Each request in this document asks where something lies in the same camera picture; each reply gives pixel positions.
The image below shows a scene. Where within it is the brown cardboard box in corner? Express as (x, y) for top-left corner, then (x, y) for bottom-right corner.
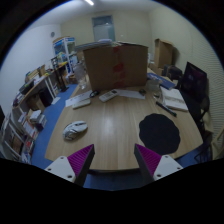
(154, 38), (173, 68)

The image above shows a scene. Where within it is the wooden side desk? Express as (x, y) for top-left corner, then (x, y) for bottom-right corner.
(17, 62), (67, 107)

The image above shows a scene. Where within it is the white paper stack left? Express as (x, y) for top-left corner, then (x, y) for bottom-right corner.
(65, 90), (92, 107)

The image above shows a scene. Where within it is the white paper sheet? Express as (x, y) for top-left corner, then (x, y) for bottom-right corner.
(116, 89), (145, 99)

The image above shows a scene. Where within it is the black round mouse pad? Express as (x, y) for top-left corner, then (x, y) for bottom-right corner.
(139, 113), (181, 155)

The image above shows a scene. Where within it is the white bookshelf with books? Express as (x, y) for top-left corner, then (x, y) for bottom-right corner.
(0, 107), (47, 164)

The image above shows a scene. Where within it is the white remote control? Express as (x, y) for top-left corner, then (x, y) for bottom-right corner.
(99, 89), (118, 102)

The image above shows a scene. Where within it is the black marker pen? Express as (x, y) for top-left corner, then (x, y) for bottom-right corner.
(156, 101), (177, 117)

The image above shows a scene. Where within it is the window on back wall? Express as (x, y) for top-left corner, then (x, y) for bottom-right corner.
(92, 15), (115, 41)

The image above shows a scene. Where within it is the black office chair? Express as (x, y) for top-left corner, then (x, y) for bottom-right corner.
(188, 95), (213, 163)

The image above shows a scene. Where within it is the blue folder on table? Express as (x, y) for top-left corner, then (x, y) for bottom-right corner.
(147, 73), (175, 90)

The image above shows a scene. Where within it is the black monitor screen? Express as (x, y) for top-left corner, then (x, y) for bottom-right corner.
(181, 62), (207, 102)

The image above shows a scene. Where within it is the open white notebook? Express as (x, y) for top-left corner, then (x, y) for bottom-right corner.
(160, 87), (188, 111)

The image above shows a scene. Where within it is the large brown cardboard box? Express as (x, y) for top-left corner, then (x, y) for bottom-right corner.
(84, 44), (148, 91)

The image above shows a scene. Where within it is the small black object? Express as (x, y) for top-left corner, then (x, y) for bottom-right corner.
(139, 89), (146, 96)

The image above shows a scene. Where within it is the white glass display cabinet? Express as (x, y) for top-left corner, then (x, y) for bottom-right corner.
(53, 37), (77, 73)

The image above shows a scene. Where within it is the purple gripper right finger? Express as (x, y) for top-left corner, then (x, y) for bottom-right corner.
(134, 144), (182, 184)

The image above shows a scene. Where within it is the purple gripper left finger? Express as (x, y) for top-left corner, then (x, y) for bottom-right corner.
(46, 144), (95, 186)

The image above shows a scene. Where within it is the white computer mouse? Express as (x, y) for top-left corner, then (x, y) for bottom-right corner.
(63, 121), (87, 140)

